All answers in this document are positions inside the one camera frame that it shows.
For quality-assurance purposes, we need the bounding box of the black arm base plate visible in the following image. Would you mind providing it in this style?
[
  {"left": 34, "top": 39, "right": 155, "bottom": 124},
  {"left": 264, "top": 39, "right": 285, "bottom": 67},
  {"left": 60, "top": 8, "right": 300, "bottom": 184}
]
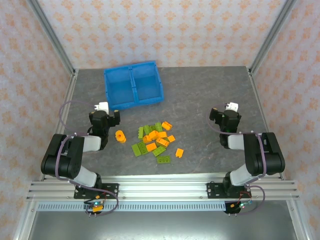
[
  {"left": 73, "top": 183, "right": 120, "bottom": 200},
  {"left": 206, "top": 181, "right": 252, "bottom": 200}
]

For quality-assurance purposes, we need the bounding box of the orange round lego brick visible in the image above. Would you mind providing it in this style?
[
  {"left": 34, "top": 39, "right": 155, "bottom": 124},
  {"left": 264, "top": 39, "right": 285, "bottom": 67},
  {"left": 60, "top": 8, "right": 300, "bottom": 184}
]
[{"left": 114, "top": 130, "right": 127, "bottom": 144}]

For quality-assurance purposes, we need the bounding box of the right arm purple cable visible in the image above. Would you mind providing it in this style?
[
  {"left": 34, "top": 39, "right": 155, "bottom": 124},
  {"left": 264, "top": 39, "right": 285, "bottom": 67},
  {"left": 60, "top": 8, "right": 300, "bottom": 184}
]
[{"left": 207, "top": 103, "right": 266, "bottom": 216}]

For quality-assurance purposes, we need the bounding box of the grey slotted cable duct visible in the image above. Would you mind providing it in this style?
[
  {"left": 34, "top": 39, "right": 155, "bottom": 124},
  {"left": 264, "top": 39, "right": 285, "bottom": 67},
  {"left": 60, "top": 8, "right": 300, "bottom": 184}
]
[{"left": 36, "top": 202, "right": 227, "bottom": 213}]

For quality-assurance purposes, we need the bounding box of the aluminium frame post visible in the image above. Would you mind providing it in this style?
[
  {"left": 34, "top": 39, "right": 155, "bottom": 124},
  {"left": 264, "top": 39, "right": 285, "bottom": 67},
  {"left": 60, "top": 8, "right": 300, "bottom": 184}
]
[
  {"left": 26, "top": 0, "right": 76, "bottom": 76},
  {"left": 248, "top": 0, "right": 298, "bottom": 76}
]

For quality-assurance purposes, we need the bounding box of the grey metal panel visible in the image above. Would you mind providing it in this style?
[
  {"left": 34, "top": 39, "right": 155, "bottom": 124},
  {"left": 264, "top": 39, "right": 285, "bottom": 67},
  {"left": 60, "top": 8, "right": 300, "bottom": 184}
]
[{"left": 24, "top": 211, "right": 305, "bottom": 240}]

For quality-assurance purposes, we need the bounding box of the wide aluminium mounting rail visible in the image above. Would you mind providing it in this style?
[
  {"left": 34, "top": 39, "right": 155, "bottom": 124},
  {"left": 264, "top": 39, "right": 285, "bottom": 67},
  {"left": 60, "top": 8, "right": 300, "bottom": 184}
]
[{"left": 26, "top": 174, "right": 301, "bottom": 201}]

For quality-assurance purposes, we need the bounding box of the small electronics board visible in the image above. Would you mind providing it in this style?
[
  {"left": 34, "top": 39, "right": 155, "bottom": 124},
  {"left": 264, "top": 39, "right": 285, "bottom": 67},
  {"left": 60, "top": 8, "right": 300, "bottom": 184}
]
[
  {"left": 229, "top": 199, "right": 253, "bottom": 215},
  {"left": 83, "top": 199, "right": 106, "bottom": 216}
]

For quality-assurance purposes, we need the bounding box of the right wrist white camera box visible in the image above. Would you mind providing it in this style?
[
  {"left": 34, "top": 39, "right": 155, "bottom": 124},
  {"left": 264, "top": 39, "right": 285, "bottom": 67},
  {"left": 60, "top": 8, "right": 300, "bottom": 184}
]
[{"left": 224, "top": 101, "right": 239, "bottom": 113}]

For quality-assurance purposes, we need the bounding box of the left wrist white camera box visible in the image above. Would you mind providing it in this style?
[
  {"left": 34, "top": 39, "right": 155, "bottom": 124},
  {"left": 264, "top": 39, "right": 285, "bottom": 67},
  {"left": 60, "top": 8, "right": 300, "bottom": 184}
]
[{"left": 94, "top": 101, "right": 110, "bottom": 114}]

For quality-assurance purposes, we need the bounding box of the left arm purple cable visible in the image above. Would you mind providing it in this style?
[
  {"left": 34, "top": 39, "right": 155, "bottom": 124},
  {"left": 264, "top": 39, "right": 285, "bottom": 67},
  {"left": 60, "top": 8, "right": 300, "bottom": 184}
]
[{"left": 54, "top": 100, "right": 120, "bottom": 216}]

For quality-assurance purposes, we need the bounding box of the aluminium frame rail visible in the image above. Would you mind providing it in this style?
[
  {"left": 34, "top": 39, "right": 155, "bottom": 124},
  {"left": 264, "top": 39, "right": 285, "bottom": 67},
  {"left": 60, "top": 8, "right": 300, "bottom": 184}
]
[
  {"left": 286, "top": 199, "right": 310, "bottom": 240},
  {"left": 12, "top": 199, "right": 38, "bottom": 240}
]

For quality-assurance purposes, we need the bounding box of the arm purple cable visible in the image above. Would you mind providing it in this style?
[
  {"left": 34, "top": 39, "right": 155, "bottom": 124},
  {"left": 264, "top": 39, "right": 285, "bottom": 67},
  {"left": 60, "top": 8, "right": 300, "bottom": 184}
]
[
  {"left": 54, "top": 100, "right": 120, "bottom": 216},
  {"left": 207, "top": 103, "right": 266, "bottom": 216}
]

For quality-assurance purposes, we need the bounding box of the aluminium side rail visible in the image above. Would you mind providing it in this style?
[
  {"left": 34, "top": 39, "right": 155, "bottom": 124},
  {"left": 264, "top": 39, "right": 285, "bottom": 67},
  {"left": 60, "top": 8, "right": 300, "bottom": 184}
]
[
  {"left": 38, "top": 69, "right": 80, "bottom": 182},
  {"left": 246, "top": 66, "right": 287, "bottom": 181}
]

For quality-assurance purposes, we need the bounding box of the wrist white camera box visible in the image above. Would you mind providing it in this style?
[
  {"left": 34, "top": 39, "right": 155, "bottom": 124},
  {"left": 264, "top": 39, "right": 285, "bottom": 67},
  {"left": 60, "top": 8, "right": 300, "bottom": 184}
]
[
  {"left": 224, "top": 101, "right": 239, "bottom": 113},
  {"left": 94, "top": 101, "right": 110, "bottom": 114}
]

